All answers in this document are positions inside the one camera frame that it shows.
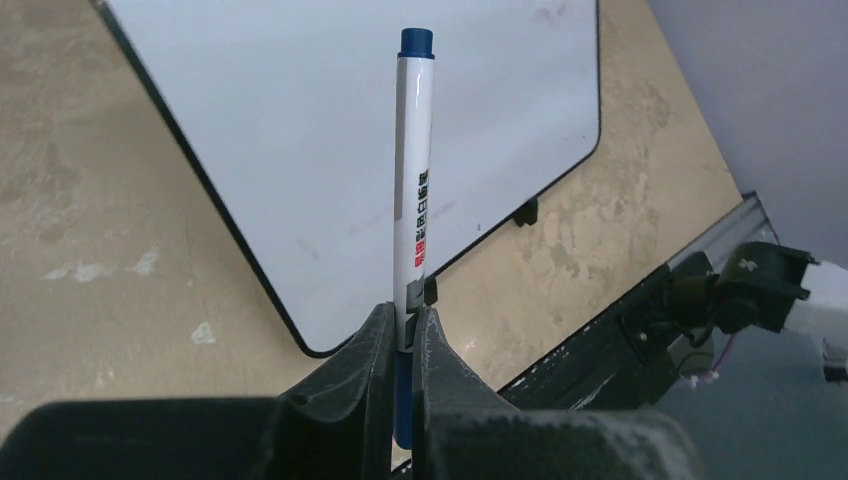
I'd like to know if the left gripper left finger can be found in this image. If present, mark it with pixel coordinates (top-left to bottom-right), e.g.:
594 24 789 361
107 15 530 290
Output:
278 303 396 479

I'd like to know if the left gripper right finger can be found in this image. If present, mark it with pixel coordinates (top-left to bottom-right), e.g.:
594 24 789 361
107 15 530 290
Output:
412 307 524 479

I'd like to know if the white whiteboard black frame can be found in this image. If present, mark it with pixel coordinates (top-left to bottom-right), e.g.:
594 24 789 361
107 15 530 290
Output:
95 1 601 358

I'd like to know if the white marker pen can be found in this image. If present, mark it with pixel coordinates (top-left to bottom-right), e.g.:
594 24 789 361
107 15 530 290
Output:
392 28 435 450

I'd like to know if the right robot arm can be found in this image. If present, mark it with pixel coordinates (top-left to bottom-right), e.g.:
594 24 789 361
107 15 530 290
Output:
665 241 847 386

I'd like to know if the aluminium rail frame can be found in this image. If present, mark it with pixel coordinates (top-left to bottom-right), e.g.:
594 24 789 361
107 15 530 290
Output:
667 191 780 270

